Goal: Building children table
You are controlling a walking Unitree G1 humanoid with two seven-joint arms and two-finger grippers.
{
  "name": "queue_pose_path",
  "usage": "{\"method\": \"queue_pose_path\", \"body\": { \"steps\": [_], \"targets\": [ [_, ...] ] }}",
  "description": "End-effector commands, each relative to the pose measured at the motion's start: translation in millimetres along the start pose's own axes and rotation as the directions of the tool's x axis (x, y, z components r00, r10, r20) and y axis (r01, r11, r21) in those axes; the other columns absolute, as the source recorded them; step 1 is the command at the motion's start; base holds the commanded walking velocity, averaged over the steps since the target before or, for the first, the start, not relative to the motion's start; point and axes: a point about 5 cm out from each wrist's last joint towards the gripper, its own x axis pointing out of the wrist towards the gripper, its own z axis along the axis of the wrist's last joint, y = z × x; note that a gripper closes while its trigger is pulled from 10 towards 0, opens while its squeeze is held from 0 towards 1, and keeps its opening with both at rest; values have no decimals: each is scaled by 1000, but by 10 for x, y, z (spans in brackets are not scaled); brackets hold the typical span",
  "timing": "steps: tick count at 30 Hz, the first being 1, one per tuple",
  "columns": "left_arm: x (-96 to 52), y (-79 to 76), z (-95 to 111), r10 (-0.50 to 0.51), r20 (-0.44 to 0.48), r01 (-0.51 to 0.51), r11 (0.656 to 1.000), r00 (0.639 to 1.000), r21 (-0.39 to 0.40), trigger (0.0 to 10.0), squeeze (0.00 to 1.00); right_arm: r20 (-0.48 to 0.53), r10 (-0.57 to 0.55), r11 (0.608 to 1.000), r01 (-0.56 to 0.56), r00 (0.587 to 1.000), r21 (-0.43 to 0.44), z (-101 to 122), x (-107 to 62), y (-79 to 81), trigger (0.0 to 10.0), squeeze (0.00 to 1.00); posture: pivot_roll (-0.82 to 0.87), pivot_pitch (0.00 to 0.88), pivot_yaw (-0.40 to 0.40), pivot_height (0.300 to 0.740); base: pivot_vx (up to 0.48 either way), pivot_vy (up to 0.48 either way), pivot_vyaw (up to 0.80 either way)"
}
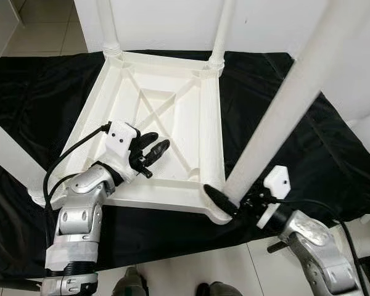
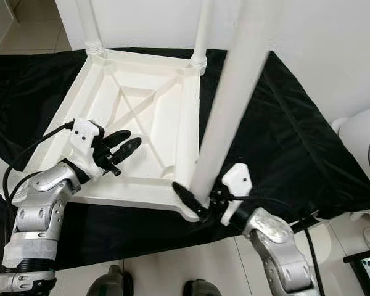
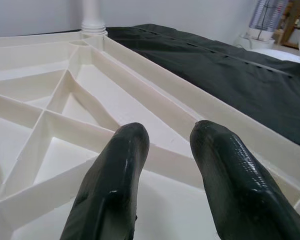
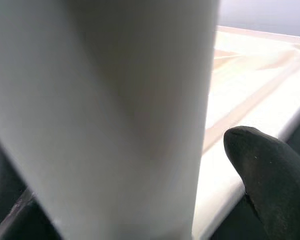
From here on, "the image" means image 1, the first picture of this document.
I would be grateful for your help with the white plastic children table top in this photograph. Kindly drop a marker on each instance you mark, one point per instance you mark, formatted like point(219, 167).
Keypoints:
point(172, 123)

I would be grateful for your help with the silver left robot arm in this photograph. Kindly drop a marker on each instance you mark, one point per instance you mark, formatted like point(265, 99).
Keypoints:
point(80, 209)

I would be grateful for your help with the grey right robot foot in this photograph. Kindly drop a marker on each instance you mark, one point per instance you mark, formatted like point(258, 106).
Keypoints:
point(219, 288)

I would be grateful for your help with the grey left robot foot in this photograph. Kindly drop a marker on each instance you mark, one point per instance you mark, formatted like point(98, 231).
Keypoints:
point(129, 283)

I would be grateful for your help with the black tablecloth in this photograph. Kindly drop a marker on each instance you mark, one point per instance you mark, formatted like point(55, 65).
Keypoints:
point(333, 160)

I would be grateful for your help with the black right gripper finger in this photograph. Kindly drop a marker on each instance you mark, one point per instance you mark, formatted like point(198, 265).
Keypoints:
point(219, 197)

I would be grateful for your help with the black metal worktable leg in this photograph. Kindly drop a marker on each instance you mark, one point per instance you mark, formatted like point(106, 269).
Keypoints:
point(12, 285)
point(277, 246)

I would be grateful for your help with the white plastic table leg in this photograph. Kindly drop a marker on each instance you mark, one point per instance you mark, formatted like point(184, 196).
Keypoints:
point(12, 154)
point(223, 28)
point(302, 92)
point(108, 24)

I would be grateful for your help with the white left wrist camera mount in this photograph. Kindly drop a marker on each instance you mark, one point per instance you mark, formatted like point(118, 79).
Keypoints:
point(120, 139)

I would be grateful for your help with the grey robot foot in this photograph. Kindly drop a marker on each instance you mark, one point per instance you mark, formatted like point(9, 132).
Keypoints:
point(129, 283)
point(219, 288)

